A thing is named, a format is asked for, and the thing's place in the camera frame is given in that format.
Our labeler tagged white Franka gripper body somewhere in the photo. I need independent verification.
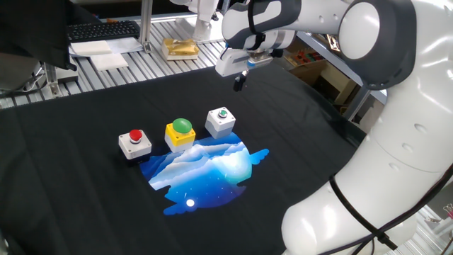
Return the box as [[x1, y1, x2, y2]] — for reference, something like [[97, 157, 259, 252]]
[[214, 47, 276, 78]]

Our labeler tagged white box small green button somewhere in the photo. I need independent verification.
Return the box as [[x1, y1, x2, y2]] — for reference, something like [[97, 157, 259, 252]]
[[204, 106, 237, 140]]

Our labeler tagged yellow box green mushroom button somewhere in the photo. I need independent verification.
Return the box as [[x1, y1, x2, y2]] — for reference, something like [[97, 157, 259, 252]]
[[164, 118, 197, 154]]

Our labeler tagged white box red button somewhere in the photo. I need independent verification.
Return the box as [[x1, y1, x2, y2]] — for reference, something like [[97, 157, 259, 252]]
[[117, 129, 153, 167]]

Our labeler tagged gold tissue box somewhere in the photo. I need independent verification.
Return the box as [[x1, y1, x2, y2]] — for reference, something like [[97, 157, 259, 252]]
[[161, 38, 200, 62]]

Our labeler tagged cardboard box with coloured items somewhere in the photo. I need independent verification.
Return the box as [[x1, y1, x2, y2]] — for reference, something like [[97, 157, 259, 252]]
[[282, 33, 358, 107]]

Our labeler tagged white paper sheet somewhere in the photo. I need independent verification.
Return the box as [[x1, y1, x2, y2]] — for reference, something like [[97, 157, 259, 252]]
[[69, 37, 144, 57]]

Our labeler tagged white foam pad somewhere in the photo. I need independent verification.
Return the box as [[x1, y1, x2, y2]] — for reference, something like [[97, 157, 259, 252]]
[[70, 40, 113, 57], [89, 52, 130, 72]]

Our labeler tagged black computer keyboard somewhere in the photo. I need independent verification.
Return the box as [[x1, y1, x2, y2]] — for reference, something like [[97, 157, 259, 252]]
[[66, 20, 142, 44]]

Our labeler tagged grey metal stand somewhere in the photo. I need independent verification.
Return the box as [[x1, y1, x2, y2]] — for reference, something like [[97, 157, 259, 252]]
[[41, 62, 79, 98]]

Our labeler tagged black cloth with blue print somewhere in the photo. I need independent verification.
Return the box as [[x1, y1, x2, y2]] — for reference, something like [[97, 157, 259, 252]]
[[0, 63, 367, 255]]

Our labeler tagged silver bracket on gripper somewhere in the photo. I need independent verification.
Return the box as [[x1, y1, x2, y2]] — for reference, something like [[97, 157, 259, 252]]
[[246, 50, 274, 69]]

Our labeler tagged white robot on base plate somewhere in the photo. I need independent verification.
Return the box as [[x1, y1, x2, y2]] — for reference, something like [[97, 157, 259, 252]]
[[168, 0, 236, 45]]

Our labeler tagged aluminium frame post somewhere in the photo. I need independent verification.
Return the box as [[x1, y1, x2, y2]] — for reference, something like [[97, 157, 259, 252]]
[[138, 0, 154, 54]]

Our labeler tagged grey aluminium table rail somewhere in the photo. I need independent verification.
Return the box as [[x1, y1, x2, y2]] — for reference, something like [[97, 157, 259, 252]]
[[296, 30, 389, 123]]

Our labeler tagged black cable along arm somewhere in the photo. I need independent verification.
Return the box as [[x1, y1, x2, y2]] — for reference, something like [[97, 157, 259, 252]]
[[246, 0, 453, 255]]

